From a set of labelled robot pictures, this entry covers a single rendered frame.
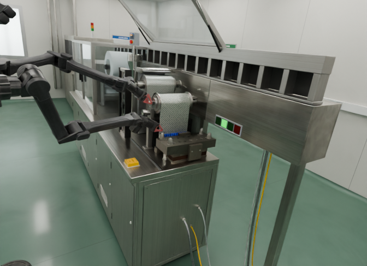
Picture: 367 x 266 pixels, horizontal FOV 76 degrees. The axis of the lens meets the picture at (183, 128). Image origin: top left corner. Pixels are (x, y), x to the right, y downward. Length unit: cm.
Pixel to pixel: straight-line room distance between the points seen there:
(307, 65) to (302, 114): 22
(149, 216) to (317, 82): 121
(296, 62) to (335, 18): 264
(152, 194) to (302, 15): 337
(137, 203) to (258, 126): 85
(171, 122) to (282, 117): 77
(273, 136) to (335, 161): 256
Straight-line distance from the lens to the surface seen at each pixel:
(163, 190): 157
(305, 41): 400
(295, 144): 126
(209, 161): 167
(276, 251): 179
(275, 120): 130
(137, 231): 167
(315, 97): 120
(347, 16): 380
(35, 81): 98
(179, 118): 171
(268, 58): 134
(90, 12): 712
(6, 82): 100
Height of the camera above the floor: 164
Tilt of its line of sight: 19 degrees down
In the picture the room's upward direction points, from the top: 5 degrees clockwise
